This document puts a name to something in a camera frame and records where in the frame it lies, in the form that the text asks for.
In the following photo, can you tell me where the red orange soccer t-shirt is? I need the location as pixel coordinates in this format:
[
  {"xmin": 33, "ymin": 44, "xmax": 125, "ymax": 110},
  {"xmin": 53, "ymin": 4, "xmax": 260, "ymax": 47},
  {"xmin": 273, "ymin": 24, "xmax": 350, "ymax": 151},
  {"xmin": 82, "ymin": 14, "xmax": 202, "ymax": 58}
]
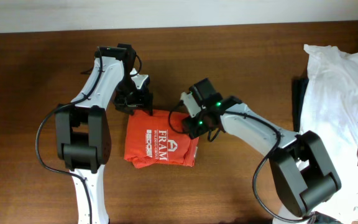
[{"xmin": 124, "ymin": 110, "xmax": 198, "ymax": 169}]

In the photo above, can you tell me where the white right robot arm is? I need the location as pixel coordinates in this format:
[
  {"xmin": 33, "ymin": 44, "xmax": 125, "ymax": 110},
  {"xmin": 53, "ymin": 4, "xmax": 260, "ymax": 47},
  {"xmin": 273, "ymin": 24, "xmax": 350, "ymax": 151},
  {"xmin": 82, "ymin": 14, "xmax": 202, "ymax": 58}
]
[{"xmin": 179, "ymin": 95, "xmax": 342, "ymax": 223}]

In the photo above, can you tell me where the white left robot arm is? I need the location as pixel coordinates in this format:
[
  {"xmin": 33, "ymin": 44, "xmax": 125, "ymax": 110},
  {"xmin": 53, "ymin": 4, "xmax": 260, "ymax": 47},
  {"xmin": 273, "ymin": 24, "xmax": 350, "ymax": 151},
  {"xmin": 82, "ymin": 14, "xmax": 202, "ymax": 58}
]
[{"xmin": 55, "ymin": 44, "xmax": 153, "ymax": 224}]

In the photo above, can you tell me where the white printed t-shirt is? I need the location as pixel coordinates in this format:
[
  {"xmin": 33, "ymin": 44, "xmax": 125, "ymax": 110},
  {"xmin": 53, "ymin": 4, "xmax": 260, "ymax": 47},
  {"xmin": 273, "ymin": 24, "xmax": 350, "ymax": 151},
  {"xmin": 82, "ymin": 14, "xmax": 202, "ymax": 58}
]
[{"xmin": 300, "ymin": 45, "xmax": 358, "ymax": 223}]

